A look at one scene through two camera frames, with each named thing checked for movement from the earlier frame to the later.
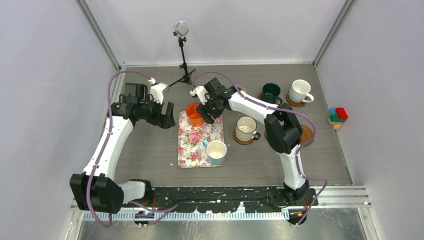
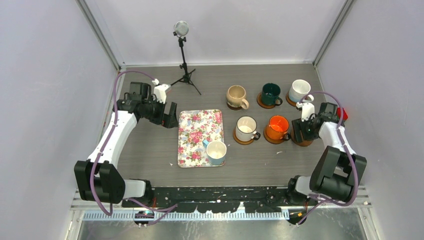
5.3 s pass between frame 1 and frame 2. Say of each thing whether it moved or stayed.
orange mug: moved
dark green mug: stayed
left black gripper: stayed
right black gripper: moved
